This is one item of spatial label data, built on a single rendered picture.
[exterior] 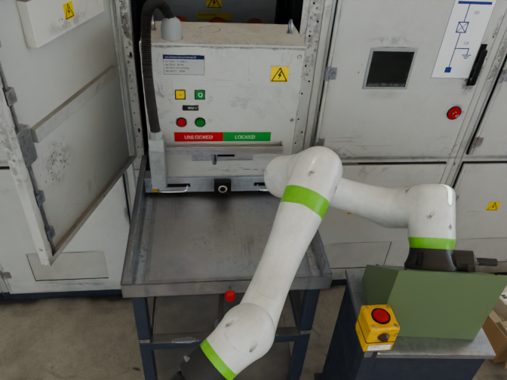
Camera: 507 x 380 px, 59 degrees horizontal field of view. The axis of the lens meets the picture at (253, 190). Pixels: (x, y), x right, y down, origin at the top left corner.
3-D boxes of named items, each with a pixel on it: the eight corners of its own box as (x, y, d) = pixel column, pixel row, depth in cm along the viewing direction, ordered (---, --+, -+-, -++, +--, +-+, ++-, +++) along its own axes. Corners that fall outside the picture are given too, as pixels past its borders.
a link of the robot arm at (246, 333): (247, 288, 86) (287, 332, 83) (250, 295, 98) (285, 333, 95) (192, 340, 83) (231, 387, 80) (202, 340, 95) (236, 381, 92)
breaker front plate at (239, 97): (289, 179, 160) (306, 49, 132) (152, 182, 155) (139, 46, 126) (288, 178, 161) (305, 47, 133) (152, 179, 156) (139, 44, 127)
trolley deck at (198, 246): (330, 288, 136) (333, 275, 133) (122, 298, 129) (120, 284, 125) (291, 165, 190) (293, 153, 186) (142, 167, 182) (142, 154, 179)
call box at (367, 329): (391, 351, 119) (400, 328, 113) (362, 353, 118) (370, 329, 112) (381, 326, 125) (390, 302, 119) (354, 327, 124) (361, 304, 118)
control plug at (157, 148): (167, 189, 145) (164, 142, 134) (152, 189, 144) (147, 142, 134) (168, 175, 151) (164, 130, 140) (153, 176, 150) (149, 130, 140)
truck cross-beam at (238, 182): (296, 190, 163) (297, 176, 160) (145, 192, 157) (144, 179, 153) (293, 182, 167) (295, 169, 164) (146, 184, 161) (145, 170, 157)
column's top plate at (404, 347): (451, 274, 152) (453, 271, 151) (493, 359, 127) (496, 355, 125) (344, 272, 150) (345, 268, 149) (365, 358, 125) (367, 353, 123)
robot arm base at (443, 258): (487, 271, 134) (486, 251, 135) (511, 274, 119) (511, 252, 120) (397, 266, 136) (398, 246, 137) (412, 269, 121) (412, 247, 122)
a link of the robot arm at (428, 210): (422, 248, 140) (422, 188, 142) (466, 250, 126) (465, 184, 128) (391, 246, 134) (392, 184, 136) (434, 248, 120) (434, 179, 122)
